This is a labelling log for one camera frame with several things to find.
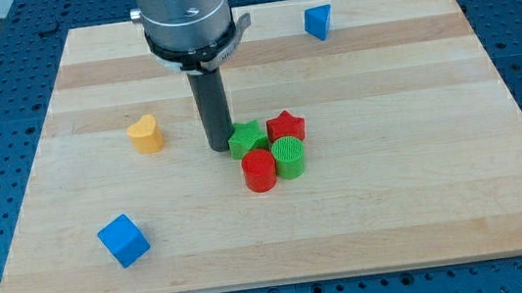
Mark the blue cube block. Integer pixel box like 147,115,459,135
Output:
97,215,151,269

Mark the black cylindrical pointer rod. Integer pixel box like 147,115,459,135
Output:
187,69,234,152

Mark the light wooden board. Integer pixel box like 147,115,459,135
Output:
0,0,522,293

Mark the green star block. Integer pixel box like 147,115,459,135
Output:
228,120,269,160

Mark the red cylinder block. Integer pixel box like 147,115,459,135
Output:
241,149,277,193

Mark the blue triangular prism block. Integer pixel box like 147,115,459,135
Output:
304,5,332,41

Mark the red star block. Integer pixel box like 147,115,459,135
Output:
266,110,307,143

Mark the green cylinder block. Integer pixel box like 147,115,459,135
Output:
271,135,306,179

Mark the yellow heart block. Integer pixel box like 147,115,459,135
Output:
126,114,165,154

